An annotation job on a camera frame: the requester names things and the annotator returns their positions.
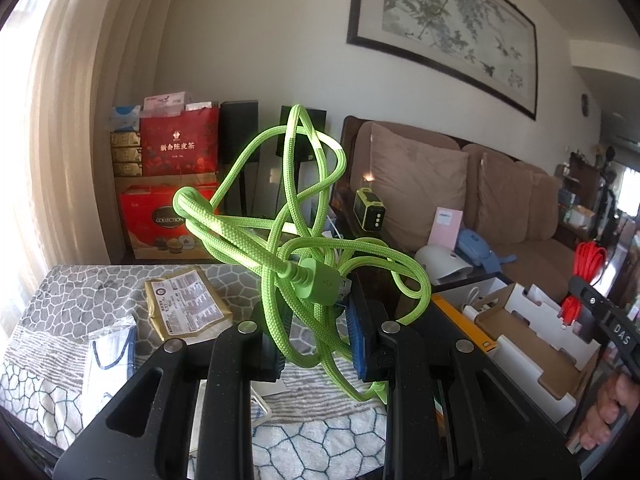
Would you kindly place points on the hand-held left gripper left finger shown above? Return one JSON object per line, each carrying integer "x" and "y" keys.
{"x": 262, "y": 357}

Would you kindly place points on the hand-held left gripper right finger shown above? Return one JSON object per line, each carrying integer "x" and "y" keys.
{"x": 361, "y": 340}

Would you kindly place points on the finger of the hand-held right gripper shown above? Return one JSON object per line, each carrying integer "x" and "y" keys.
{"x": 589, "y": 297}

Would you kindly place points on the white cardboard box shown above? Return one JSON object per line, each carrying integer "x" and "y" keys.
{"x": 550, "y": 370}

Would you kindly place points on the gold tissue pack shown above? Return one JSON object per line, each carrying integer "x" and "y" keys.
{"x": 185, "y": 305}

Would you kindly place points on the person's right hand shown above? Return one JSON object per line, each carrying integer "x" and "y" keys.
{"x": 602, "y": 415}

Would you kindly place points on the brown sofa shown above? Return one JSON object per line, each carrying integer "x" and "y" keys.
{"x": 545, "y": 260}

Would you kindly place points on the orange box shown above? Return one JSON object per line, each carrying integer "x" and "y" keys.
{"x": 460, "y": 320}

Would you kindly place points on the brown sofa cushion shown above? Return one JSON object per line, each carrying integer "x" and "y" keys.
{"x": 420, "y": 180}
{"x": 505, "y": 195}
{"x": 547, "y": 205}

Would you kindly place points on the white dome lamp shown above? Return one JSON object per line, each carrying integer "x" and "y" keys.
{"x": 445, "y": 262}

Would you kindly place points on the wooden shelf cabinet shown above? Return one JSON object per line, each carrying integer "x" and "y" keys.
{"x": 580, "y": 180}

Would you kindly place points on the blue massager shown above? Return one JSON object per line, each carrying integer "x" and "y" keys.
{"x": 475, "y": 247}

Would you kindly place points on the lime green portable speaker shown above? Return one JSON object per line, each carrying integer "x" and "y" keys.
{"x": 367, "y": 210}

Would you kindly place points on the pink booklet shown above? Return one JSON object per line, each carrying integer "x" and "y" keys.
{"x": 445, "y": 230}

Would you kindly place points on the red gift box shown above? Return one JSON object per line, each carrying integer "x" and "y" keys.
{"x": 150, "y": 215}

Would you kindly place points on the grey patterned blanket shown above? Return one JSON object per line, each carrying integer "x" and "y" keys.
{"x": 65, "y": 300}

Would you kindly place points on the black speaker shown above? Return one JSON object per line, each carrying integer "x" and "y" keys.
{"x": 239, "y": 130}
{"x": 320, "y": 117}

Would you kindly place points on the red gift bag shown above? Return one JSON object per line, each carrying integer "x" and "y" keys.
{"x": 177, "y": 145}

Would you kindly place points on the pink white carton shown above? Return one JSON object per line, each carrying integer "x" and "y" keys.
{"x": 165, "y": 100}

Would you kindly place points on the framed ink painting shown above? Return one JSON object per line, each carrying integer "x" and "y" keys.
{"x": 440, "y": 20}

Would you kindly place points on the cream curtain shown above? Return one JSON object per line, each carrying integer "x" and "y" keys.
{"x": 65, "y": 110}

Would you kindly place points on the round wall clock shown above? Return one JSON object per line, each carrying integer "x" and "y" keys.
{"x": 585, "y": 105}

